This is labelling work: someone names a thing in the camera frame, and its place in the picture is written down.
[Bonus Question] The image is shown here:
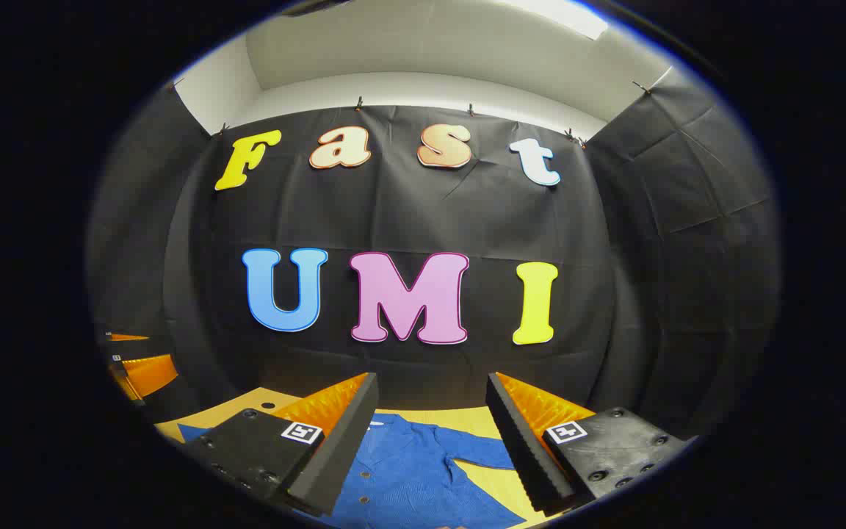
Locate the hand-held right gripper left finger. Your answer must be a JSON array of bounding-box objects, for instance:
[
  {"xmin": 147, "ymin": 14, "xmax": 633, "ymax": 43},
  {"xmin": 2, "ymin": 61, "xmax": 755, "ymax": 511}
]
[{"xmin": 182, "ymin": 372, "xmax": 380, "ymax": 517}]

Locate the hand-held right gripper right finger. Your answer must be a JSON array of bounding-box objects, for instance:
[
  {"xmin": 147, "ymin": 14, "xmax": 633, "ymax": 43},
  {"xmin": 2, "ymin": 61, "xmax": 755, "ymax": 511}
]
[{"xmin": 485, "ymin": 372, "xmax": 690, "ymax": 517}]

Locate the blue corduroy shirt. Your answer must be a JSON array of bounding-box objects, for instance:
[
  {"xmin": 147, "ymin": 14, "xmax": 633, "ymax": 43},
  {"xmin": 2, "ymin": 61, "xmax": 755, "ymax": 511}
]
[{"xmin": 177, "ymin": 413, "xmax": 527, "ymax": 529}]

